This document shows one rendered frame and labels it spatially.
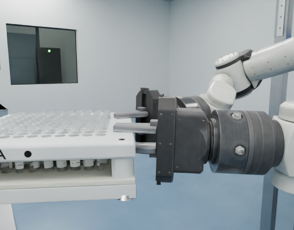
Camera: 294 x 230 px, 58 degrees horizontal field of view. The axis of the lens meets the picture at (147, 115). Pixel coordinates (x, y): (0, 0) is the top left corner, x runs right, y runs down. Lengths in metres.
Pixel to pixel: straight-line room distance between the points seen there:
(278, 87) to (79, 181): 1.30
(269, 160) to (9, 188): 0.31
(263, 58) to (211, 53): 5.44
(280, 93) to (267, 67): 0.69
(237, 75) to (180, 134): 0.52
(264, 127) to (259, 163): 0.05
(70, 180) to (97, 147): 0.05
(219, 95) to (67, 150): 0.39
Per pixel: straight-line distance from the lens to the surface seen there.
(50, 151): 0.33
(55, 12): 5.99
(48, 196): 0.35
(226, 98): 0.61
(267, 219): 1.72
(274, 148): 0.36
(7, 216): 0.60
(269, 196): 1.66
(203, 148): 0.36
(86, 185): 0.33
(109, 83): 6.31
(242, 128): 0.35
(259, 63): 0.84
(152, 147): 0.37
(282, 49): 0.82
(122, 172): 0.33
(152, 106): 0.49
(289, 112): 0.39
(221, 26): 6.15
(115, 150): 0.32
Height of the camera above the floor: 1.13
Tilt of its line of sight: 9 degrees down
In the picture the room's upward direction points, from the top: straight up
